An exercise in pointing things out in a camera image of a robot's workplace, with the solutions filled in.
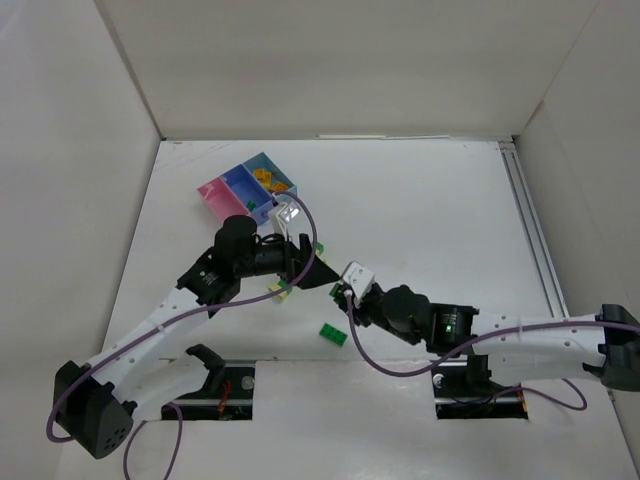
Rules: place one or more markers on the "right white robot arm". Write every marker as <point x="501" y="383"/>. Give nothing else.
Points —
<point x="507" y="350"/>

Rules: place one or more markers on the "purple-blue plastic bin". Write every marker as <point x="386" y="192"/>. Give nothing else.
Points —
<point x="246" y="188"/>

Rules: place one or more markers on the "large yellow lego brick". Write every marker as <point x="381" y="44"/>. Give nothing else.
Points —
<point x="262" y="174"/>

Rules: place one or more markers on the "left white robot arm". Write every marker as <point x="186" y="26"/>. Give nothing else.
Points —
<point x="97" y="403"/>

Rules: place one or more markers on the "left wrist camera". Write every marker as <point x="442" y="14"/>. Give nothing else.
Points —
<point x="281" y="216"/>

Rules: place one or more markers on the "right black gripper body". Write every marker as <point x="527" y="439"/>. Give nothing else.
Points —
<point x="347" y="300"/>

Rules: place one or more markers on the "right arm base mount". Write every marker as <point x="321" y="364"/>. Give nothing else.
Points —
<point x="462" y="392"/>

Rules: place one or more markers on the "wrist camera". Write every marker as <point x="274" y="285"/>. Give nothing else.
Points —
<point x="281" y="216"/>
<point x="359" y="281"/>

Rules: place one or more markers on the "pink plastic bin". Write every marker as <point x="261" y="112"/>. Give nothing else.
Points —
<point x="220" y="199"/>

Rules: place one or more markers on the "aluminium rail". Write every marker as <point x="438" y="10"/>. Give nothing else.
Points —
<point x="533" y="232"/>

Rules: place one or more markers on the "light blue plastic bin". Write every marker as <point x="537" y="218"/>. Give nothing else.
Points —
<point x="262" y="160"/>

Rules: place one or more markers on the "pale yellow green lego stack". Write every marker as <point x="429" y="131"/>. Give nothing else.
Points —
<point x="280" y="290"/>

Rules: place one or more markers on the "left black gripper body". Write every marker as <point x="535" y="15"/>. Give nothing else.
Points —
<point x="296" y="260"/>

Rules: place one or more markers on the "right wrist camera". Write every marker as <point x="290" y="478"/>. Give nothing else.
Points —
<point x="359" y="281"/>

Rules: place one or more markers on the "green lego plate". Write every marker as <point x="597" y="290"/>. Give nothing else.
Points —
<point x="333" y="335"/>

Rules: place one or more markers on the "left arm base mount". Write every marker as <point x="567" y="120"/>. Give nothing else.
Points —
<point x="227" y="392"/>

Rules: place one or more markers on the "dark green square lego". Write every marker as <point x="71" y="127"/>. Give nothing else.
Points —
<point x="335" y="290"/>

